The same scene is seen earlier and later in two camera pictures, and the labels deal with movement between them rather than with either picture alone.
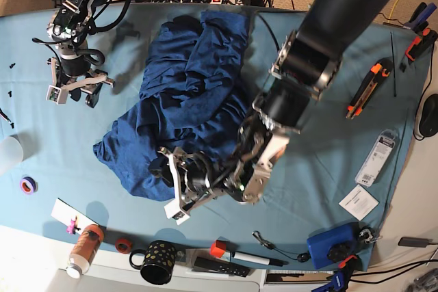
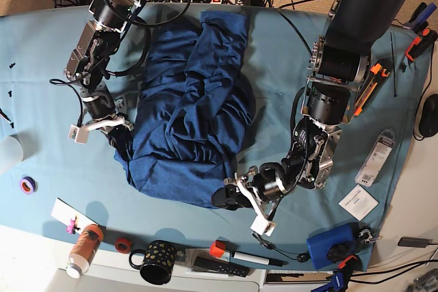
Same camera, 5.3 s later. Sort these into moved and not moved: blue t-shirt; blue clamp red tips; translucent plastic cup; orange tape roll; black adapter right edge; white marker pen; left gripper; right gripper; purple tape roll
Moved: left gripper; right gripper; blue t-shirt
Not moved: orange tape roll; purple tape roll; white marker pen; translucent plastic cup; blue clamp red tips; black adapter right edge
